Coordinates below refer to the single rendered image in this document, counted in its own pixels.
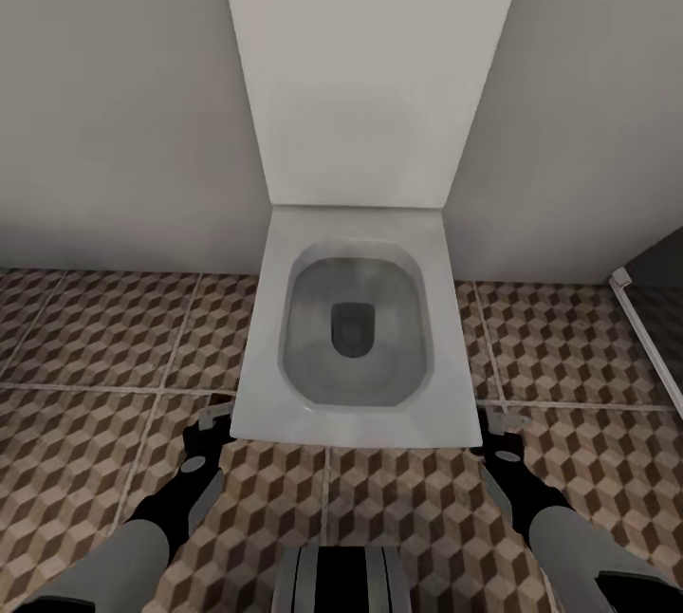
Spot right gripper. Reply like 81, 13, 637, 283
470, 429, 525, 460

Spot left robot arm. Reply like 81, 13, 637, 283
10, 401, 237, 613

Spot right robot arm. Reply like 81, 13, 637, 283
470, 411, 683, 613

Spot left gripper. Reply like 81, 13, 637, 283
183, 414, 237, 453

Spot robot trunk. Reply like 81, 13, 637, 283
271, 546, 412, 613

